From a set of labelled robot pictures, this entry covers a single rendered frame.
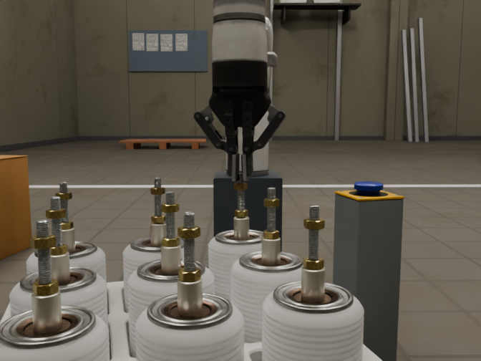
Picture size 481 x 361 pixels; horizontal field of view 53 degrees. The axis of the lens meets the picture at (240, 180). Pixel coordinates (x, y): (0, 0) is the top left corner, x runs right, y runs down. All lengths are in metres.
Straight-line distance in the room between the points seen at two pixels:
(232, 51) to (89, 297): 0.34
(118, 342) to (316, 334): 0.23
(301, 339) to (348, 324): 0.04
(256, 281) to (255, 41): 0.30
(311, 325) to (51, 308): 0.22
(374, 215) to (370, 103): 8.63
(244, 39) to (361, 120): 8.63
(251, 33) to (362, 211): 0.27
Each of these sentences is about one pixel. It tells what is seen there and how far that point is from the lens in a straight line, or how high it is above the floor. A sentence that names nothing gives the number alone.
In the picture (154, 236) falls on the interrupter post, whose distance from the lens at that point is 0.66.
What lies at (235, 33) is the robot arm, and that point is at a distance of 0.64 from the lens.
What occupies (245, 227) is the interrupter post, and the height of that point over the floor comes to 0.27.
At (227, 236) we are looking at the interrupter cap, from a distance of 0.70.
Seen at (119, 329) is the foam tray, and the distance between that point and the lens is 0.60.
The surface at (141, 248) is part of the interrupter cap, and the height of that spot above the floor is 0.25.
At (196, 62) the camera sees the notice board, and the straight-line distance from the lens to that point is 8.99.
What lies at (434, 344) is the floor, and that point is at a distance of 1.03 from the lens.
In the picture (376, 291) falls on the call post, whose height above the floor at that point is 0.18.
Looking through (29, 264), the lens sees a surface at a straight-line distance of 0.65.
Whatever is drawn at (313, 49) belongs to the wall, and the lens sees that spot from 9.14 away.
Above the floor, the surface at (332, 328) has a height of 0.24.
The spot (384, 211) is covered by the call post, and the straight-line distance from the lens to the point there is 0.69.
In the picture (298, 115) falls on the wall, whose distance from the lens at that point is 9.02.
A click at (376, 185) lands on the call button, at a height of 0.33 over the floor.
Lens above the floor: 0.42
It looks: 7 degrees down
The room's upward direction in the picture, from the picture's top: straight up
